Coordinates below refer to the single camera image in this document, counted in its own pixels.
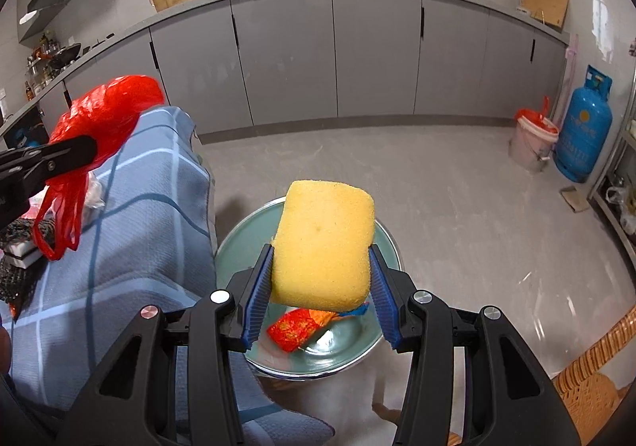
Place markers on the brown cardboard sheet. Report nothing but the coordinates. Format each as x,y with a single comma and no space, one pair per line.
544,6

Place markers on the clear crumpled plastic wrapper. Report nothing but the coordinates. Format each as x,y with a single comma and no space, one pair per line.
94,195

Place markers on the grey kitchen cabinets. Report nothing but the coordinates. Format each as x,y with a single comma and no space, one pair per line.
372,53

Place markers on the red snack packet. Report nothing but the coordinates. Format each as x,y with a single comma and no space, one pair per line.
293,330

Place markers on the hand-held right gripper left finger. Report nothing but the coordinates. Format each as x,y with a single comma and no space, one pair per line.
258,299

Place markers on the black wok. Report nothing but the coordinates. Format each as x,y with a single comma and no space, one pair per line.
64,56

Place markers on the yellow sponge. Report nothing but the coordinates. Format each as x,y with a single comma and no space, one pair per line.
323,242

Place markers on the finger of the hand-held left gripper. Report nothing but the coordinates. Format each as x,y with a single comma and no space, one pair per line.
69,153

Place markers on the blue wrapper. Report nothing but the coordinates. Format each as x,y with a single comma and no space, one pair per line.
356,311

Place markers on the seasoning bottle rack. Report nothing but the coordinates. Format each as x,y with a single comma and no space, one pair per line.
42,53

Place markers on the black gas stove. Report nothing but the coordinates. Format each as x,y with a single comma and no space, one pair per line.
97,43

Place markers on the green metal-rimmed basin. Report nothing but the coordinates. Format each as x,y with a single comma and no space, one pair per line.
238,242

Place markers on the white plastic bucket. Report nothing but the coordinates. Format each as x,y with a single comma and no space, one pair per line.
531,148

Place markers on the white plastic bag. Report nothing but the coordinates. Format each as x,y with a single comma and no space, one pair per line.
616,195

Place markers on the brown sauce bottle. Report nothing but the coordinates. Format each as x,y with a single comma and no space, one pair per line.
29,92

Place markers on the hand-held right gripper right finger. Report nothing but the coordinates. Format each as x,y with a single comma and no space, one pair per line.
383,299

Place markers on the cardboard scrap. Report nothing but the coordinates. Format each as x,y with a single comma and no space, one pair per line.
575,198

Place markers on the blue checked tablecloth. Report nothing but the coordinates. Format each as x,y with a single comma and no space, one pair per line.
149,237

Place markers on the wicker chair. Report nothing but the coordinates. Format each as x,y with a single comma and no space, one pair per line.
591,391

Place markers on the white foam block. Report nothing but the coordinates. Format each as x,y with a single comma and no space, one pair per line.
20,253

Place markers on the red bucket liner bag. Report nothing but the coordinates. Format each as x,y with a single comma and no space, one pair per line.
534,120

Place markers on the orange wrapper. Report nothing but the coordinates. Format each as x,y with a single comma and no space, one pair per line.
325,318

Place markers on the red plastic bag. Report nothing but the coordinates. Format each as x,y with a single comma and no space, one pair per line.
109,113

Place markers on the metal shelf rack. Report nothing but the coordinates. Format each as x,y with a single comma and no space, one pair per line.
608,167

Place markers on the black mesh net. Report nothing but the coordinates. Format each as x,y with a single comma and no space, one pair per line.
17,279

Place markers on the blue gas cylinder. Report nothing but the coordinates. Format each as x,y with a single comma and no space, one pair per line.
584,128

